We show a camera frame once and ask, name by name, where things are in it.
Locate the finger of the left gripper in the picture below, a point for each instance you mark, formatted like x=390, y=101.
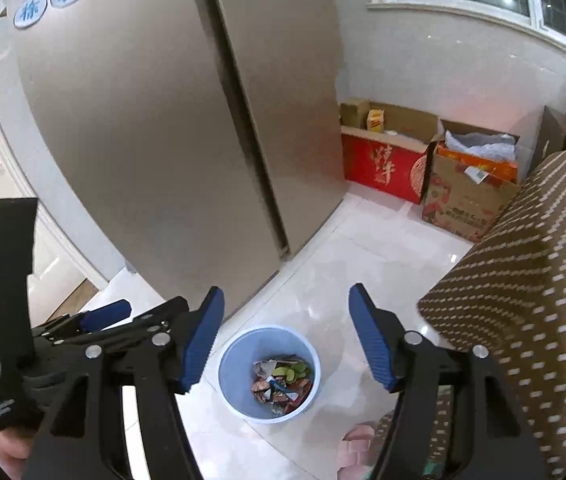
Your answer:
x=170, y=318
x=105, y=313

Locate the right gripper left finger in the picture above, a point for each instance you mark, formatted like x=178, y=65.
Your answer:
x=159, y=371

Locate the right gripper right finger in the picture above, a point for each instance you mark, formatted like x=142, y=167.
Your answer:
x=487, y=435

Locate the light blue trash bin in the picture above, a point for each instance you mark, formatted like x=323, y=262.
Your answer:
x=261, y=343

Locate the trash pile in bin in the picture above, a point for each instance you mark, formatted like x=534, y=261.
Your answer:
x=282, y=385

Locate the person's hand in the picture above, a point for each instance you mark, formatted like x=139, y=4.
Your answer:
x=16, y=444

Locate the brown polka-dot tablecloth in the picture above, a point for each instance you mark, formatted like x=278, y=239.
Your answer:
x=508, y=294

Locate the gold double-door refrigerator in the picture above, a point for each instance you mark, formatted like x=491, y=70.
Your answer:
x=199, y=139

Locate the brown cardboard box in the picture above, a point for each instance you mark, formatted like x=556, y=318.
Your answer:
x=474, y=175

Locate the red cardboard box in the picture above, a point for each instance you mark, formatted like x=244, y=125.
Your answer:
x=388, y=147

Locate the dark wooden desk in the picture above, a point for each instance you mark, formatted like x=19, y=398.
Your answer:
x=551, y=137

